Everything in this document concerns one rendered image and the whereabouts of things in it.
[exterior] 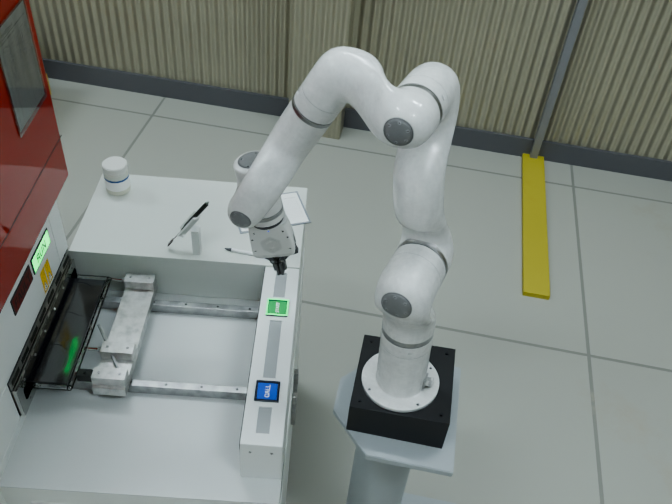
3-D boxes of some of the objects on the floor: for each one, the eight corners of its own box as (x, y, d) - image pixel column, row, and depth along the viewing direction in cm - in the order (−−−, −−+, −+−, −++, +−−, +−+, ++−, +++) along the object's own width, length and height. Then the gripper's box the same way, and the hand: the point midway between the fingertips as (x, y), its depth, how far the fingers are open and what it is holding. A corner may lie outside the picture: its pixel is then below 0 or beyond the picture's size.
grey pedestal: (474, 509, 252) (535, 364, 196) (467, 642, 221) (538, 514, 164) (331, 479, 257) (351, 329, 201) (304, 605, 225) (319, 468, 169)
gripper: (299, 200, 166) (312, 258, 178) (236, 206, 167) (253, 263, 180) (297, 222, 160) (310, 280, 173) (232, 227, 162) (249, 284, 174)
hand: (279, 265), depth 175 cm, fingers closed
